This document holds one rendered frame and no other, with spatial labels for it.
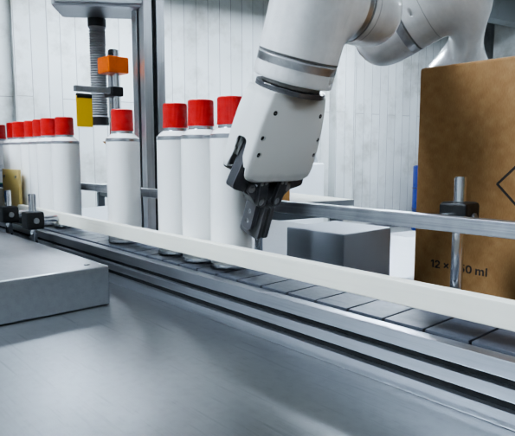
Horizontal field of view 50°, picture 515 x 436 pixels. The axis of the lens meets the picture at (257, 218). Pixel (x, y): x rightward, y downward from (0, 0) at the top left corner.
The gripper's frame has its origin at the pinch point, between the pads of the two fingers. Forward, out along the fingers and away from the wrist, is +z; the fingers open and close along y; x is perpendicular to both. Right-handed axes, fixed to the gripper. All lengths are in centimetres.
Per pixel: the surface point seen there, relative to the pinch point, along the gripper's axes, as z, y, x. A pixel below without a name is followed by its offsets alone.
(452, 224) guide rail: -8.8, -3.2, 20.7
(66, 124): 6, 0, -54
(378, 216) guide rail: -6.1, -3.2, 13.3
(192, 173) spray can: -1.5, 2.5, -10.3
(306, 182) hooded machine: 145, -391, -327
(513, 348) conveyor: -4.7, 3.2, 31.3
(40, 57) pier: 72, -152, -468
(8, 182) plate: 24, 4, -71
